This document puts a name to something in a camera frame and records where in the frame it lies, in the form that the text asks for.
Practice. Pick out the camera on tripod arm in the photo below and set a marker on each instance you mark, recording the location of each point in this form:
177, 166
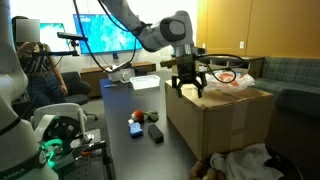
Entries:
61, 44

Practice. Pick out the wall mounted tv screen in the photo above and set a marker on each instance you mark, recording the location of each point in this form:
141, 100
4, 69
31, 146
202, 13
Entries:
104, 32

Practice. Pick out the white cloth towel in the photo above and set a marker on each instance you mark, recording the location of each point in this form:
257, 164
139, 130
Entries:
246, 164

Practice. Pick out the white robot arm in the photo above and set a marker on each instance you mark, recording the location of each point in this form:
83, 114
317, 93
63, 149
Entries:
22, 157

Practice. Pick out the black office chair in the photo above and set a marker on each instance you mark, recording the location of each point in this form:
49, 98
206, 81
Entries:
78, 89

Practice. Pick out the large cardboard box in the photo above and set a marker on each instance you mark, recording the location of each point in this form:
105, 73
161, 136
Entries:
218, 122

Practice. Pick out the blue sponge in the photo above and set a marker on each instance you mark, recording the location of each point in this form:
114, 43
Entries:
135, 130

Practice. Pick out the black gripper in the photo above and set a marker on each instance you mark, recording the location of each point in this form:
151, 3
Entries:
186, 72

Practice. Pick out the red ball toy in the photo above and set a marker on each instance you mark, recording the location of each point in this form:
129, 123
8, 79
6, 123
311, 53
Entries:
138, 116

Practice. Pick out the white plastic shopping bag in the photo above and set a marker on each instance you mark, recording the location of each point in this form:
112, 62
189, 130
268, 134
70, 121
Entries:
228, 82

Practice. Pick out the clear plastic tray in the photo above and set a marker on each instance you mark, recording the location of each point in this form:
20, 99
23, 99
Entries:
145, 82

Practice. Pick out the brown plush toy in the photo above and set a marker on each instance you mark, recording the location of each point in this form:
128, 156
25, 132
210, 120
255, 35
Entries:
200, 171

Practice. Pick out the person standing in background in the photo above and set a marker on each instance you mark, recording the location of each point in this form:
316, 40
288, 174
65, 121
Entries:
45, 83

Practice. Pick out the green plaid sofa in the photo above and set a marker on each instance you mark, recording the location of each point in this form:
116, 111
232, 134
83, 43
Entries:
295, 83

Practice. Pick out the black rectangular sponge block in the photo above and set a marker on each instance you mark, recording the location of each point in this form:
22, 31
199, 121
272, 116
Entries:
155, 134

